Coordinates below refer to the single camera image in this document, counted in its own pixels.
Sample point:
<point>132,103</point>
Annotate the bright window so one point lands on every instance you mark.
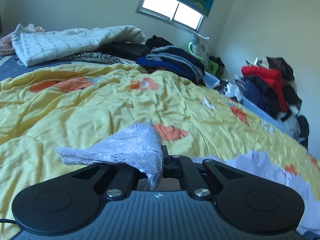
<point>172,12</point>

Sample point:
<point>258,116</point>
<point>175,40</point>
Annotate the yellow carrot print bedsheet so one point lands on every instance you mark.
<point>78,105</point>

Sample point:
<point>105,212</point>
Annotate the folded dark clothes stack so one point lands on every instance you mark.
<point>163,55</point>

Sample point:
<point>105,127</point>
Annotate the dark clothes pile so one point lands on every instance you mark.
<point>267,87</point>

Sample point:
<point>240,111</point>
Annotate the zebra striped cloth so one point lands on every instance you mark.
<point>96,57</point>

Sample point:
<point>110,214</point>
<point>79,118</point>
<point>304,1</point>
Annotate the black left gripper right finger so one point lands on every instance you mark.
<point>171,168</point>

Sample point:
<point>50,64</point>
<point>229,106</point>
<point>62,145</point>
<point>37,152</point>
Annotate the red jacket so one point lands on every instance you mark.
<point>272,78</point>

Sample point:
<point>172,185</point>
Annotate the white printed quilt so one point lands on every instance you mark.
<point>34,48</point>

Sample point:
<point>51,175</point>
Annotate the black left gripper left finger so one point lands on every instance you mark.
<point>141,174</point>

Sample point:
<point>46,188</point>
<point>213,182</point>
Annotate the white lace underwear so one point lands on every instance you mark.
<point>138,145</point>

